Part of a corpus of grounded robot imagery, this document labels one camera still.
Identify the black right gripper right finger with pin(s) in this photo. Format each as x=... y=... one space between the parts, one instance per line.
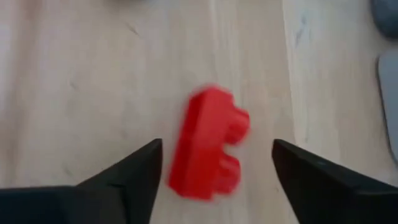
x=335 y=196

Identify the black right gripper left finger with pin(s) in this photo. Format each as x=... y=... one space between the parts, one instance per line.
x=93 y=202

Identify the red building block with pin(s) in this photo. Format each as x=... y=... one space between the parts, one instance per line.
x=202 y=140

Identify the white plastic bin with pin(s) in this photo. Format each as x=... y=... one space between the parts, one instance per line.
x=391 y=99

